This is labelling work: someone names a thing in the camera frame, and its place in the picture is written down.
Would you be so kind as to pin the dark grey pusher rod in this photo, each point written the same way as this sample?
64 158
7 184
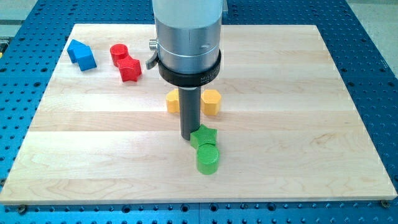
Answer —
189 104

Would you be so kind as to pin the yellow block left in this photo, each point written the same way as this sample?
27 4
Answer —
172 101

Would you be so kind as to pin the yellow hexagon block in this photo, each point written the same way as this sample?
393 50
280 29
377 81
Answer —
210 102

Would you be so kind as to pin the green star block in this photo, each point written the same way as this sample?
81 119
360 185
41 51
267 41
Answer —
203 135

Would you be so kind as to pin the green cylinder block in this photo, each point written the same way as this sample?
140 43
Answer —
208 157

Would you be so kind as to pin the red star block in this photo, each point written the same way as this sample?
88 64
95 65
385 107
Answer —
129 68

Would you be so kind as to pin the red cylinder block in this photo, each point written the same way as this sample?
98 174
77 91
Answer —
118 52

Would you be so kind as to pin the wooden board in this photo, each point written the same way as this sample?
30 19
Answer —
288 129

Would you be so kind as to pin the blue pentagon block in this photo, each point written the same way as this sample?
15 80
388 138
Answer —
84 58

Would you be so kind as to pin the blue cube block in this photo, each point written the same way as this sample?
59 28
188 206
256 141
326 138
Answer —
74 44

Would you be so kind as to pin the blue perforated table plate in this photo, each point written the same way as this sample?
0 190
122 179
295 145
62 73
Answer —
32 55

